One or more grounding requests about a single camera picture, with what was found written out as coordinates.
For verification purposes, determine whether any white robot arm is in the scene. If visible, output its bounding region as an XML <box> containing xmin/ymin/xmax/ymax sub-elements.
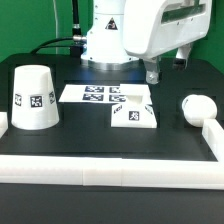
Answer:
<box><xmin>81</xmin><ymin>0</ymin><xmax>212</xmax><ymax>84</ymax></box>

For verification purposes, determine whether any white lamp bulb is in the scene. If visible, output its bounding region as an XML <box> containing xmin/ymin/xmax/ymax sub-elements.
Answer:
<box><xmin>182</xmin><ymin>94</ymin><xmax>217</xmax><ymax>127</ymax></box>

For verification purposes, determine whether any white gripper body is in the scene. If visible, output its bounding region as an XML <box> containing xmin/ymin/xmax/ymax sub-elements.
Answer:
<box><xmin>123</xmin><ymin>0</ymin><xmax>212</xmax><ymax>60</ymax></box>

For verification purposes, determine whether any white lamp base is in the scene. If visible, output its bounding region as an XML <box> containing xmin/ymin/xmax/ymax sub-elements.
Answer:
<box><xmin>111</xmin><ymin>84</ymin><xmax>157</xmax><ymax>128</ymax></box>

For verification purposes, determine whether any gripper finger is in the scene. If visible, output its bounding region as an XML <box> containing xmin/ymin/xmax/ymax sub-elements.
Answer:
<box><xmin>173</xmin><ymin>43</ymin><xmax>193</xmax><ymax>70</ymax></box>
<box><xmin>144</xmin><ymin>57</ymin><xmax>160</xmax><ymax>84</ymax></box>

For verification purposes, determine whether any black cable with connector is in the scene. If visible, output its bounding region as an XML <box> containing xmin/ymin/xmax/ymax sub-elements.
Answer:
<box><xmin>69</xmin><ymin>0</ymin><xmax>85</xmax><ymax>56</ymax></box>

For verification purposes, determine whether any white lamp shade cone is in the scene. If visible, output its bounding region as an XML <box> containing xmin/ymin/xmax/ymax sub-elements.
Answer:
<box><xmin>11</xmin><ymin>65</ymin><xmax>59</xmax><ymax>130</ymax></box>

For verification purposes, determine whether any white marker sheet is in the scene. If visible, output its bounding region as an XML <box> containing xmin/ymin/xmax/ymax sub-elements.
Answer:
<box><xmin>59</xmin><ymin>84</ymin><xmax>152</xmax><ymax>105</ymax></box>

